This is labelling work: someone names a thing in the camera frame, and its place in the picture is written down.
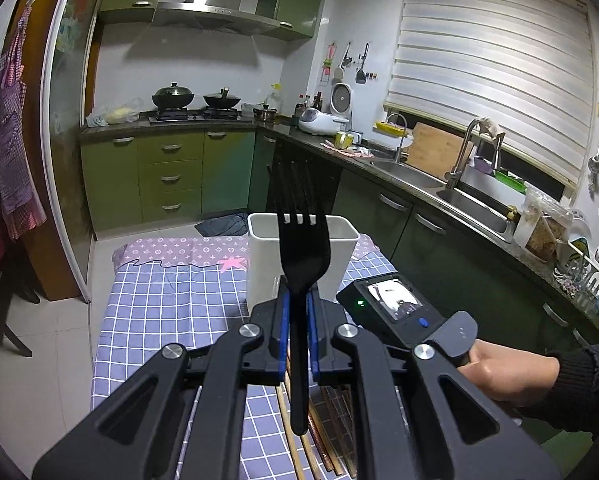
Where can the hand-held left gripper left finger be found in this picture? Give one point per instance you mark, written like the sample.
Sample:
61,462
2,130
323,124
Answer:
285,332

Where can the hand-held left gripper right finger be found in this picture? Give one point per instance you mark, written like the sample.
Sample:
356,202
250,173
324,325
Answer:
313,332

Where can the black plastic fork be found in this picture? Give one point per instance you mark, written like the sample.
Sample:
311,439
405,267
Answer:
302,260

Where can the white slotted utensil holder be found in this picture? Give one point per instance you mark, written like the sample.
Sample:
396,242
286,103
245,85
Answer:
264,260

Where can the pile of wooden chopsticks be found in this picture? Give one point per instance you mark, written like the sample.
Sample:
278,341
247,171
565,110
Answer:
325,440

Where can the person's right forearm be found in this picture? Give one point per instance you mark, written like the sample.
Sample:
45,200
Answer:
584,385

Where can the person's right hand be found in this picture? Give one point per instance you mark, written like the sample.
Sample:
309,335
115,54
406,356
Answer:
514,372

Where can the dark green base cabinets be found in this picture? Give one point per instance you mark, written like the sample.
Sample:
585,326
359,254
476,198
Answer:
429,245

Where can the blue checked tablecloth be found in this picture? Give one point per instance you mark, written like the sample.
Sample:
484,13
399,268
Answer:
179,300

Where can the dark floor mat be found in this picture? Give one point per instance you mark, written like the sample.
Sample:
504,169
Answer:
224,224

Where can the steel kitchen sink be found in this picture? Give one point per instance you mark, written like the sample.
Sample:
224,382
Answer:
464,202

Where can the patterned dish cloth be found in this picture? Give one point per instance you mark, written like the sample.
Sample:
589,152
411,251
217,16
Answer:
349,151

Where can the wooden cutting board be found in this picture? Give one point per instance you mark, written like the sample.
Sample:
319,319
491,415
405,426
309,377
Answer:
437,150

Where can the white cup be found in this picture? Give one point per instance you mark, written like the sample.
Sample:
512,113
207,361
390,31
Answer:
357,138

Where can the yellow-green mug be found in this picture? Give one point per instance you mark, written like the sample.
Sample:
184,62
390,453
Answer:
341,140

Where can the tall steel faucet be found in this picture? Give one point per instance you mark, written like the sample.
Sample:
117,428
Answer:
462,152

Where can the small curved faucet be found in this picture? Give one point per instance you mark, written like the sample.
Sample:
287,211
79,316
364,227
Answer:
398,130

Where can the yellow sink caddy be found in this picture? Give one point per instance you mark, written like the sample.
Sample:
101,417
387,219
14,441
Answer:
392,128

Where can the green plastic tray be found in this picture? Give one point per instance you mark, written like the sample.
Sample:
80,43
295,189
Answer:
510,181

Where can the clear food bags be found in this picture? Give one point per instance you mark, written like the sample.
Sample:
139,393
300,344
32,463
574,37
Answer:
542,225

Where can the dark stone countertop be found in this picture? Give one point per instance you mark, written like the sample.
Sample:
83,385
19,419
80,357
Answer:
299,139

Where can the light green base cabinet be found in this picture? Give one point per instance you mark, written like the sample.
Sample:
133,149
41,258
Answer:
169,180

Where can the white rice cooker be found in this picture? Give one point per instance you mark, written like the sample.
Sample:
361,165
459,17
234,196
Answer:
322,121

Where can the dish rack with dishes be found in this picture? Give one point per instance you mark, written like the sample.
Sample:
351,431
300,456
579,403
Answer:
589,275

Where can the group of sauce bottles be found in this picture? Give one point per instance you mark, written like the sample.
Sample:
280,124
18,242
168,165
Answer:
309,102

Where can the small steel pot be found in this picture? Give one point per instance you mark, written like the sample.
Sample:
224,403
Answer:
265,113

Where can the hanging black spatula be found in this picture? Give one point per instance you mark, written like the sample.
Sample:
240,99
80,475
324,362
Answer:
361,75

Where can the cooking oil bottle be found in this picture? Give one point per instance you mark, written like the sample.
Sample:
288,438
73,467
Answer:
275,97

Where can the black gas stove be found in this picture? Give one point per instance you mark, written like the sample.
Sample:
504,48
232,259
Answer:
194,114

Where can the hanging pink brush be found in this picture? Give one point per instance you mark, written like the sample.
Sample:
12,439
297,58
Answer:
331,60

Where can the black wok with lid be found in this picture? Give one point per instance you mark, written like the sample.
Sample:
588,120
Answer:
173,95

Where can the white window blind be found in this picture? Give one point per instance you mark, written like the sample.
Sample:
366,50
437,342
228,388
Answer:
489,60

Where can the clear plastic bag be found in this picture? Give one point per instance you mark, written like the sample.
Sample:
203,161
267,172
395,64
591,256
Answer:
116,114

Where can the sliding glass door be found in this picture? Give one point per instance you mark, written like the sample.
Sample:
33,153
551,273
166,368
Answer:
66,135

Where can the steel range hood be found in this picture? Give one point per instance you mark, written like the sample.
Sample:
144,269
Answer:
214,7

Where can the purple checked apron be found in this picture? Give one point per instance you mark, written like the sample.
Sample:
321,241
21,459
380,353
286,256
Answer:
16,135

